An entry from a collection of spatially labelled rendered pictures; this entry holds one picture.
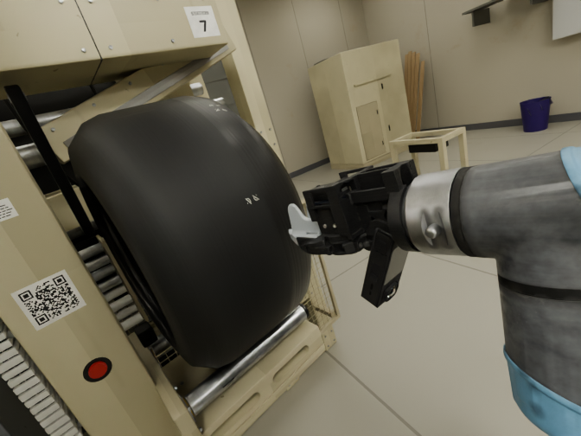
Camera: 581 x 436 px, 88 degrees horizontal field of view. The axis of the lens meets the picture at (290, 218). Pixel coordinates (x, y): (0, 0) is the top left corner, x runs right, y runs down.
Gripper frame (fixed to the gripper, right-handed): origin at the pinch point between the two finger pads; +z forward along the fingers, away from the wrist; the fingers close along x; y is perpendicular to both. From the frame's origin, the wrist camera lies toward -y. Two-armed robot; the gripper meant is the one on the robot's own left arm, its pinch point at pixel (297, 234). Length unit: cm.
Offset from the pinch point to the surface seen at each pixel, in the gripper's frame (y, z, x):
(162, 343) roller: -25, 54, 18
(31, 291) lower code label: 5.6, 29.4, 32.9
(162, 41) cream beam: 51, 49, -15
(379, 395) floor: -114, 60, -54
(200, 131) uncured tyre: 20.4, 14.4, 1.3
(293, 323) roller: -28.2, 25.8, -7.3
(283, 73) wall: 161, 454, -433
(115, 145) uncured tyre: 22.0, 17.2, 14.1
